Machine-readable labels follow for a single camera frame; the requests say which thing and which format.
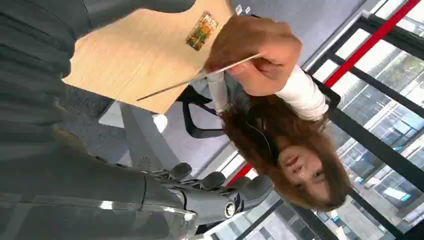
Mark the person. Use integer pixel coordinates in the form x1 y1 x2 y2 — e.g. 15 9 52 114
190 14 354 213

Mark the black office chair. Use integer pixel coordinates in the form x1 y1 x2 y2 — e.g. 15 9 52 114
177 84 229 140

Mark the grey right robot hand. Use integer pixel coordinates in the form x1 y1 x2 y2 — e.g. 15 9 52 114
0 0 274 240

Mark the red pillar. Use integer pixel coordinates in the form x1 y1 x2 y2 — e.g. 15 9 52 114
226 0 423 187

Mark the person's right hand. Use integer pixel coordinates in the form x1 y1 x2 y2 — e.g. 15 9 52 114
203 14 303 98

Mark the black window frame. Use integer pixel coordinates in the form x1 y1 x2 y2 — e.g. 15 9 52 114
231 13 424 240

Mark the grey device with white labels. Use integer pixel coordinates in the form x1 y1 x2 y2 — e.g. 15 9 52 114
231 2 254 17

